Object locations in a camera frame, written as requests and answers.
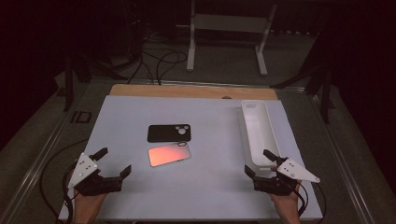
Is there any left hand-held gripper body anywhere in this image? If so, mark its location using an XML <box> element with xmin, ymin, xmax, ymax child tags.
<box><xmin>67</xmin><ymin>151</ymin><xmax>124</xmax><ymax>197</ymax></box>

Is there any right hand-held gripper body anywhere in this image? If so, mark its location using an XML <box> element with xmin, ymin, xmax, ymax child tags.
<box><xmin>252</xmin><ymin>156</ymin><xmax>321</xmax><ymax>197</ymax></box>

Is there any long white plastic bin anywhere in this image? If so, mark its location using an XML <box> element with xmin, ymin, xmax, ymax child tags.
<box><xmin>239</xmin><ymin>99</ymin><xmax>283</xmax><ymax>175</ymax></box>

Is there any iridescent phone case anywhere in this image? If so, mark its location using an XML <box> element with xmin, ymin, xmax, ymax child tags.
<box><xmin>148</xmin><ymin>141</ymin><xmax>192</xmax><ymax>168</ymax></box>

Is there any black phone case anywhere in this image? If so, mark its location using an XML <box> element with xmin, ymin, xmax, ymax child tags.
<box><xmin>147</xmin><ymin>123</ymin><xmax>191</xmax><ymax>144</ymax></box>

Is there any person's right hand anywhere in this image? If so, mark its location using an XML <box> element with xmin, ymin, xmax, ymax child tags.
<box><xmin>270</xmin><ymin>186</ymin><xmax>303</xmax><ymax>217</ymax></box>

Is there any person's left hand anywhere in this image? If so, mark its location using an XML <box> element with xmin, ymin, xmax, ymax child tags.
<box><xmin>72</xmin><ymin>189</ymin><xmax>107</xmax><ymax>224</ymax></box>

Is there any white table cover board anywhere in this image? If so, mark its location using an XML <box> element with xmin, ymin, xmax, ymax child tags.
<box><xmin>58</xmin><ymin>94</ymin><xmax>324</xmax><ymax>222</ymax></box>

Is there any black metal stand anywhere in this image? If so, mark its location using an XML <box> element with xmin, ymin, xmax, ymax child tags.
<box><xmin>270</xmin><ymin>60</ymin><xmax>336</xmax><ymax>125</ymax></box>
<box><xmin>63</xmin><ymin>55</ymin><xmax>92</xmax><ymax>112</ymax></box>

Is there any white metal stand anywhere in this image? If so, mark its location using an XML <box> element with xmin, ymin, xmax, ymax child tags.
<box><xmin>186</xmin><ymin>0</ymin><xmax>278</xmax><ymax>77</ymax></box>

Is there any black rectangular floor bracket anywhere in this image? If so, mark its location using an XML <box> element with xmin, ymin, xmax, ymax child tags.
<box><xmin>70</xmin><ymin>110</ymin><xmax>92</xmax><ymax>124</ymax></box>

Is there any right hand-held gripper cable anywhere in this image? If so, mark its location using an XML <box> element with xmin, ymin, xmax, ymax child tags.
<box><xmin>297</xmin><ymin>182</ymin><xmax>328</xmax><ymax>218</ymax></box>

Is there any hand-held gripper cable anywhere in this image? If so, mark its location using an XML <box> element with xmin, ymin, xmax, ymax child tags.
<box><xmin>38</xmin><ymin>138</ymin><xmax>90</xmax><ymax>224</ymax></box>
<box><xmin>297</xmin><ymin>182</ymin><xmax>328</xmax><ymax>218</ymax></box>

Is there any left hand-held gripper cable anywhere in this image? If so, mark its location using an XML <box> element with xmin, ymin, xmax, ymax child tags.
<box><xmin>38</xmin><ymin>138</ymin><xmax>90</xmax><ymax>224</ymax></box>

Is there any aluminium floor frame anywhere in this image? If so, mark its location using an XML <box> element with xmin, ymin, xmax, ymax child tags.
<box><xmin>0</xmin><ymin>77</ymin><xmax>376</xmax><ymax>224</ymax></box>

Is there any black floor cable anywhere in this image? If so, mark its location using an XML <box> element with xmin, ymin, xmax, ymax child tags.
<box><xmin>125</xmin><ymin>31</ymin><xmax>157</xmax><ymax>85</ymax></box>
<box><xmin>154</xmin><ymin>50</ymin><xmax>189</xmax><ymax>86</ymax></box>

